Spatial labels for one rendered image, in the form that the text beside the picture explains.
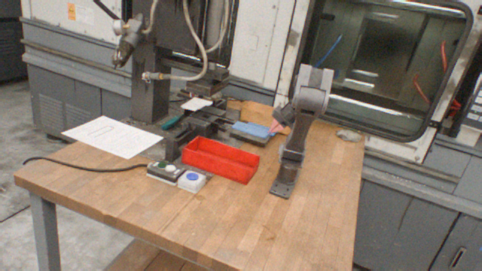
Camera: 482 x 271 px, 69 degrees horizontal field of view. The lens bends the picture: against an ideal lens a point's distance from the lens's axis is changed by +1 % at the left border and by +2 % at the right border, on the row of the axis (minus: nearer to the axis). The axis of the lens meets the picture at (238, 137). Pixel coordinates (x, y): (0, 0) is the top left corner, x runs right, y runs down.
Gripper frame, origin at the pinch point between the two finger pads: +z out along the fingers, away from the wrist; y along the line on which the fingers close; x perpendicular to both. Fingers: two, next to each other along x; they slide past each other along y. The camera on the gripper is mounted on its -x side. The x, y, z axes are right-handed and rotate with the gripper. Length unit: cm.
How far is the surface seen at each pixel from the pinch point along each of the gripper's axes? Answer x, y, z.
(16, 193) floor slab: -15, 84, 167
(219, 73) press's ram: 2.3, 28.9, -3.3
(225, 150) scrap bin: 12.2, 7.0, 12.3
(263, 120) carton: -24.7, 4.4, 9.5
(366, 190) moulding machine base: -58, -62, 11
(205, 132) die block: 7.2, 17.2, 16.2
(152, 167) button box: 35.9, 19.4, 21.7
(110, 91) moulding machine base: -69, 93, 96
